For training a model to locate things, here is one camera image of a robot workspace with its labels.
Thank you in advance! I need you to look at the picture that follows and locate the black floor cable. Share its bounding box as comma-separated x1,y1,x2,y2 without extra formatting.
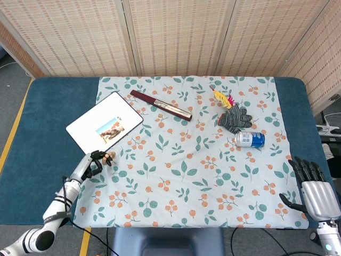
230,228,320,256

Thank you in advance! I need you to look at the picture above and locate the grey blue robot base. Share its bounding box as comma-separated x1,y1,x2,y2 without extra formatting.
113,227,226,256

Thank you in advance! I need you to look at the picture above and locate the wooden bead bracelet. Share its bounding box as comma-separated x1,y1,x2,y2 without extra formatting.
100,151,117,167

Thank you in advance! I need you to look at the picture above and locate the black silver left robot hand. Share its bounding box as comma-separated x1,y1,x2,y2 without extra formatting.
70,150,113,184

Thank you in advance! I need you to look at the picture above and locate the woven bamboo folding screen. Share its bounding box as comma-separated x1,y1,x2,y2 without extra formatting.
0,0,341,115

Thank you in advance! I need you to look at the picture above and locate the colourful feather shuttlecock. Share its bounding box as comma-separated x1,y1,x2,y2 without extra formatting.
209,85,237,109

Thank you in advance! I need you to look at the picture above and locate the blue and silver drink can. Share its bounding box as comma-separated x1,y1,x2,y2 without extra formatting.
234,130,266,149

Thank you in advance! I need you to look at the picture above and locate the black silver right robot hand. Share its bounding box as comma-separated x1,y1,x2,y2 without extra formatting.
279,156,341,222

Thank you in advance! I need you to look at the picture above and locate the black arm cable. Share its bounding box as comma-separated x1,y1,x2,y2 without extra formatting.
61,175,120,256

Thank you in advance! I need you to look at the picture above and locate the folded dark red fan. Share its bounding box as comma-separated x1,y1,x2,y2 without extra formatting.
129,90,193,122

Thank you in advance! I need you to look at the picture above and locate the white board with black edge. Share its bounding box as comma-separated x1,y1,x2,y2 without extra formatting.
66,91,144,155

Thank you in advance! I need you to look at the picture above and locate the floral orange fruit tablecloth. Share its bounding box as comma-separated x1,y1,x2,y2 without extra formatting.
72,76,310,229

